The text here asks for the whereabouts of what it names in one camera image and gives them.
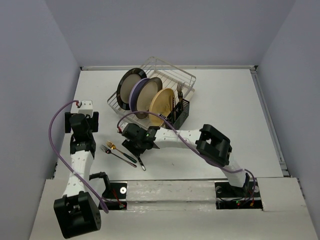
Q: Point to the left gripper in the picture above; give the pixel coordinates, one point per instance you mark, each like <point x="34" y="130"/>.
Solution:
<point x="92" y="122"/>

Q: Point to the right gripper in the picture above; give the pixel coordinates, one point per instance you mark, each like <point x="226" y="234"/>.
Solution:
<point x="129" y="144"/>

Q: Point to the silver fork perforated handle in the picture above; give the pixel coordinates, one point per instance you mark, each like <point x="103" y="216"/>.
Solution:
<point x="141" y="164"/>

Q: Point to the gold fork green handle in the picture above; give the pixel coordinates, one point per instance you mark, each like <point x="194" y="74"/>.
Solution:
<point x="113" y="147"/>

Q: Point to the dark fork thin handle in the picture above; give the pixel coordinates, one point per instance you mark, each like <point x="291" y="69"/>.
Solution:
<point x="109" y="151"/>

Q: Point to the knife dark handle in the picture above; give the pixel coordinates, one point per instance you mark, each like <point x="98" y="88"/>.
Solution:
<point x="163" y="117"/>

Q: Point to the gold knife green handle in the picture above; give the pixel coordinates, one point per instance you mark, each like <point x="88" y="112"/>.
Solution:
<point x="173" y="105"/>

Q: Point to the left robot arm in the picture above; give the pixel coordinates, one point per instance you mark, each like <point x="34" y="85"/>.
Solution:
<point x="76" y="211"/>

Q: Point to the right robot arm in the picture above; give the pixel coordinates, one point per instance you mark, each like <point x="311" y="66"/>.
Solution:
<point x="209" y="143"/>

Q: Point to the purple plate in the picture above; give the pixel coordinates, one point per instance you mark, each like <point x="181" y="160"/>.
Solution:
<point x="135" y="93"/>

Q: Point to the yellow plate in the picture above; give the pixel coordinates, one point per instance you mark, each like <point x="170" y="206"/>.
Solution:
<point x="162" y="102"/>

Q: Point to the black utensil caddy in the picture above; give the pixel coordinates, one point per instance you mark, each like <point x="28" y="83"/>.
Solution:
<point x="182" y="109"/>

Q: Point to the grey brown plate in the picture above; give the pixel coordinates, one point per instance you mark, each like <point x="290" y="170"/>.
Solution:
<point x="147" y="93"/>

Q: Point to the black rimmed plate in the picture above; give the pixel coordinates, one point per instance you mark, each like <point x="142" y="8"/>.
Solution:
<point x="126" y="84"/>

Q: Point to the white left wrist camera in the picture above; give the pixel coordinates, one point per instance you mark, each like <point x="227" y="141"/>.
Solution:
<point x="85" y="107"/>

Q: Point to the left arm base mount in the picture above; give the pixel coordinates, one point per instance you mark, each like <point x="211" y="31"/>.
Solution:
<point x="113" y="193"/>

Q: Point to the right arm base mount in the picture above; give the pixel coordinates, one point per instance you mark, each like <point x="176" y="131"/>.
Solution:
<point x="235" y="198"/>

